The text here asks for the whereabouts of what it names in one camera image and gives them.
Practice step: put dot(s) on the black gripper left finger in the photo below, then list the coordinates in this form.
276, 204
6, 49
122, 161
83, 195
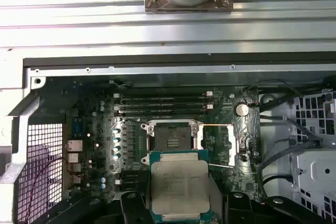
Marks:
132, 208

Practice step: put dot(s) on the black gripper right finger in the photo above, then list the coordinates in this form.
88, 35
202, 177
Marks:
240, 208

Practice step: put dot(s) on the silver green CPU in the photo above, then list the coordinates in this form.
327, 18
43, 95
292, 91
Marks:
178, 182

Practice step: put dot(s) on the metal socket cover frame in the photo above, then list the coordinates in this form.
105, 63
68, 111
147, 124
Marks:
234, 142

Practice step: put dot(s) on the CPU socket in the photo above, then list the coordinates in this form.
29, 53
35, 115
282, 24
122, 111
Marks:
170, 137

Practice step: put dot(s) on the black RAM slot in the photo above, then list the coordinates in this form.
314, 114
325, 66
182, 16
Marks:
162, 100
162, 113

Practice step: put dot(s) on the RAM slot white clips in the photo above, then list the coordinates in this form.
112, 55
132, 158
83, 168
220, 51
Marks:
162, 107
162, 94

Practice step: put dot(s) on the silver ethernet port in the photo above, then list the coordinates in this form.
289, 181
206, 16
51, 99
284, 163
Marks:
74, 145

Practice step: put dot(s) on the silver perforated drive cage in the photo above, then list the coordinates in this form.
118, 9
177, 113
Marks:
315, 166

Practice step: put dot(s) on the blue VGA port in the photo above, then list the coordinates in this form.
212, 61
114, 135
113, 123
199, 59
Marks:
77, 128

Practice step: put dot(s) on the silver coin cell battery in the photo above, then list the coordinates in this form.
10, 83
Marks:
241, 109

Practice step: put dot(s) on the green motherboard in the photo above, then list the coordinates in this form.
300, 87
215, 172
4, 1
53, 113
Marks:
231, 98

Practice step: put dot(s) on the black silver PC case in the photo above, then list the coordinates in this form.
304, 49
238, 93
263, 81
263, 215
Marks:
157, 73

